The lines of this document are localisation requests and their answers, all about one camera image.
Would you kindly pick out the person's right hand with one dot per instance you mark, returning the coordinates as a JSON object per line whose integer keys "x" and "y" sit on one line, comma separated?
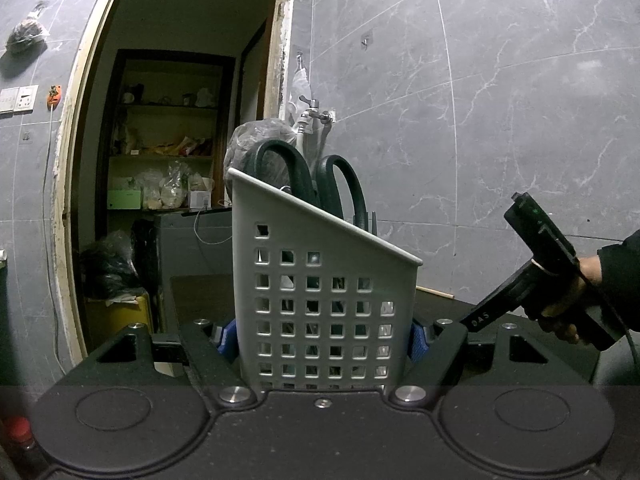
{"x": 592, "y": 280}

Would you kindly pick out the green box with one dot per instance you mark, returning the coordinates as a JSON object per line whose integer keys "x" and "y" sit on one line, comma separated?
{"x": 125, "y": 199}

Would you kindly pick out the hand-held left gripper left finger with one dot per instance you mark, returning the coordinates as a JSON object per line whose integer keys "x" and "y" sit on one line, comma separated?
{"x": 227, "y": 341}

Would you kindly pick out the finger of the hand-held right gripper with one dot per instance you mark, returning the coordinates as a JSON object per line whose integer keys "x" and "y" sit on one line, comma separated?
{"x": 500, "y": 300}

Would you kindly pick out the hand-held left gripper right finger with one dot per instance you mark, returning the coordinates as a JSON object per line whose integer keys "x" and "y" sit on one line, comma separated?
{"x": 415, "y": 346}

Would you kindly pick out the orange wall plug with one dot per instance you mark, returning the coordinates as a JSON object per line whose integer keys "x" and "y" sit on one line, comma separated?
{"x": 54, "y": 95}

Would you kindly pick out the white wall switch panel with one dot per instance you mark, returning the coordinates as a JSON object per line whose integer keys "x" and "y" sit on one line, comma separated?
{"x": 19, "y": 99}

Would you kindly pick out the yellow box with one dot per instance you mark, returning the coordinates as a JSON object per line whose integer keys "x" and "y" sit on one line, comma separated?
{"x": 125, "y": 315}

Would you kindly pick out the person's right forearm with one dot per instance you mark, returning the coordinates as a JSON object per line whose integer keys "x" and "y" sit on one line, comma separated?
{"x": 622, "y": 280}

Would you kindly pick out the door frame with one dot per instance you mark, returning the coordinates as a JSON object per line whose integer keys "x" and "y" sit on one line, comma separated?
{"x": 67, "y": 160}

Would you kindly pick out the red-capped jar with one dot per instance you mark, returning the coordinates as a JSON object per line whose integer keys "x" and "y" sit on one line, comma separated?
{"x": 20, "y": 435}

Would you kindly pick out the hanging bag of dried goods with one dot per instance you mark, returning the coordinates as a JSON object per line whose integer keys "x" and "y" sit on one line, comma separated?
{"x": 27, "y": 32}

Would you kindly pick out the wooden chopstick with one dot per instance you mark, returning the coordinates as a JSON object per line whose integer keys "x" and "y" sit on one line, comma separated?
{"x": 434, "y": 292}

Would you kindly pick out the small wall hook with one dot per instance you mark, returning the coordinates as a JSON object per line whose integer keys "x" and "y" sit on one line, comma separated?
{"x": 366, "y": 41}

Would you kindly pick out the small white box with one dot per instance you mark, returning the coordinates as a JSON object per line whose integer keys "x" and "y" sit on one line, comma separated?
{"x": 201, "y": 199}

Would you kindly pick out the clear hanging plastic bag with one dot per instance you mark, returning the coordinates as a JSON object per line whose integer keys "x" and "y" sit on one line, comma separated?
{"x": 299, "y": 90}

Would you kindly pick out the metal wall faucet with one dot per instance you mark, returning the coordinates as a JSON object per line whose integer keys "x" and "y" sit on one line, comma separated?
{"x": 316, "y": 112}

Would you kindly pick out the black plastic bag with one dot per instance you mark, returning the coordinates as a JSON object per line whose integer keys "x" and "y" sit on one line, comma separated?
{"x": 110, "y": 265}

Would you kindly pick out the wooden storage shelf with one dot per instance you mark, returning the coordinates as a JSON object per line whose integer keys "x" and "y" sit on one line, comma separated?
{"x": 170, "y": 130}

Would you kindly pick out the grey plastic bag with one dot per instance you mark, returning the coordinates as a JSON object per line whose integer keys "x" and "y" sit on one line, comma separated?
{"x": 245, "y": 140}

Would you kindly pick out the white perforated utensil basket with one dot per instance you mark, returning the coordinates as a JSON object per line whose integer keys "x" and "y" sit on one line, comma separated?
{"x": 300, "y": 240}

